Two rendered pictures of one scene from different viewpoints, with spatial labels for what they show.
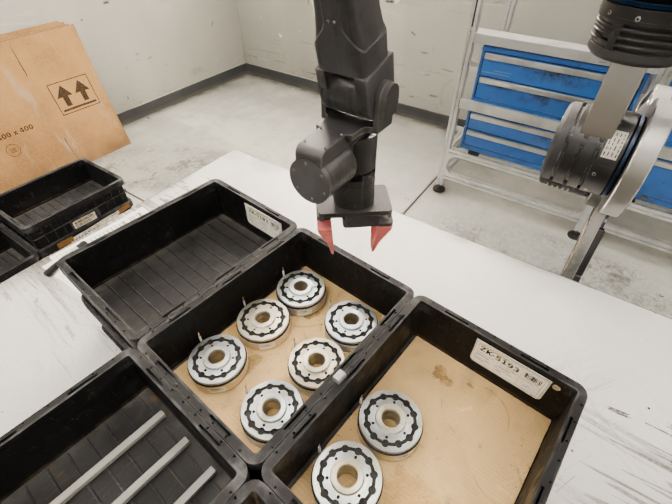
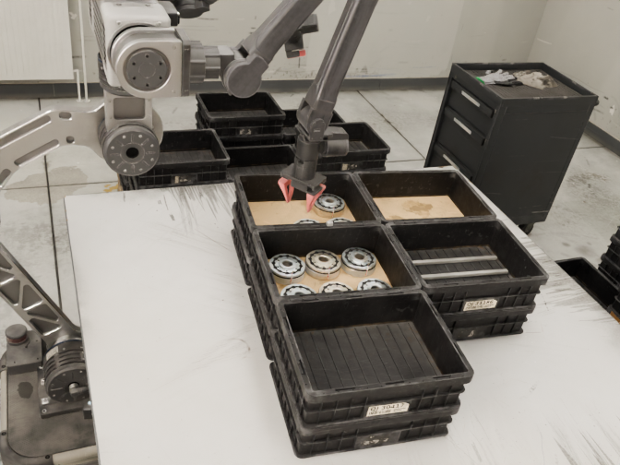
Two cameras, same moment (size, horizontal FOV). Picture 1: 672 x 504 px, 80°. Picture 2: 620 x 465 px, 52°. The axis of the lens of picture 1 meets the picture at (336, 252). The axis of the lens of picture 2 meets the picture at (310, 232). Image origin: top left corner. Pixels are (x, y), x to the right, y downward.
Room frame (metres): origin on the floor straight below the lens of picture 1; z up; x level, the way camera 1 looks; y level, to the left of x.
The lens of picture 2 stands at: (1.66, 0.68, 1.95)
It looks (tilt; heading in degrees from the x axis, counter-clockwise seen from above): 35 degrees down; 209
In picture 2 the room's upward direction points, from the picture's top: 10 degrees clockwise
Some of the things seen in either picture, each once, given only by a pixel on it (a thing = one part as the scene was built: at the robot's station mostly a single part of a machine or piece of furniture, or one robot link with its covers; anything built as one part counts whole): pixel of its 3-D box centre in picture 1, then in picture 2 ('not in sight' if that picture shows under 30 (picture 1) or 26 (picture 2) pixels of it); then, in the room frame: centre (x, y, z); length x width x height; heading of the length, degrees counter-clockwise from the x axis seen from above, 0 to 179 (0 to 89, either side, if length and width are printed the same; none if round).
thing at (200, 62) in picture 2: not in sight; (197, 62); (0.70, -0.18, 1.45); 0.09 x 0.08 x 0.12; 56
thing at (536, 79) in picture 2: not in sight; (535, 77); (-1.70, 0.00, 0.88); 0.29 x 0.22 x 0.03; 146
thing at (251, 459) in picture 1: (284, 320); (334, 260); (0.43, 0.09, 0.92); 0.40 x 0.30 x 0.02; 140
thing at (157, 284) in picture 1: (190, 263); (367, 355); (0.62, 0.32, 0.87); 0.40 x 0.30 x 0.11; 140
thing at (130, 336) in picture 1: (184, 246); (372, 339); (0.62, 0.32, 0.92); 0.40 x 0.30 x 0.02; 140
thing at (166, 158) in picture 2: not in sight; (176, 189); (-0.16, -1.05, 0.37); 0.40 x 0.30 x 0.45; 146
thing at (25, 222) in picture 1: (81, 233); not in sight; (1.31, 1.10, 0.37); 0.40 x 0.30 x 0.45; 146
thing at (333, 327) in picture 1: (351, 321); (287, 265); (0.47, -0.03, 0.86); 0.10 x 0.10 x 0.01
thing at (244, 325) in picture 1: (263, 319); (337, 293); (0.48, 0.14, 0.86); 0.10 x 0.10 x 0.01
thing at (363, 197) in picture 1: (353, 187); (304, 168); (0.46, -0.02, 1.17); 0.10 x 0.07 x 0.07; 94
